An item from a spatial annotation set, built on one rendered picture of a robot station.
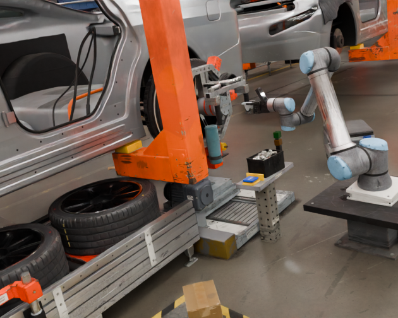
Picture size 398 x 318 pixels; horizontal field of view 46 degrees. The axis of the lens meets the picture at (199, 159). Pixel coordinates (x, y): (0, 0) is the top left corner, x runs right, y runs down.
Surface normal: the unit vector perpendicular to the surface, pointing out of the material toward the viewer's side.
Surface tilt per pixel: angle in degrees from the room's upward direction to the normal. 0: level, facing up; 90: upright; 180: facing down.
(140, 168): 90
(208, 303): 0
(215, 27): 90
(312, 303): 0
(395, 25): 90
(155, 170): 90
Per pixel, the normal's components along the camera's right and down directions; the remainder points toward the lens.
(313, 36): 0.24, 0.27
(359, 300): -0.16, -0.94
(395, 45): -0.61, 0.33
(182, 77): 0.78, 0.06
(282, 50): -0.24, 0.62
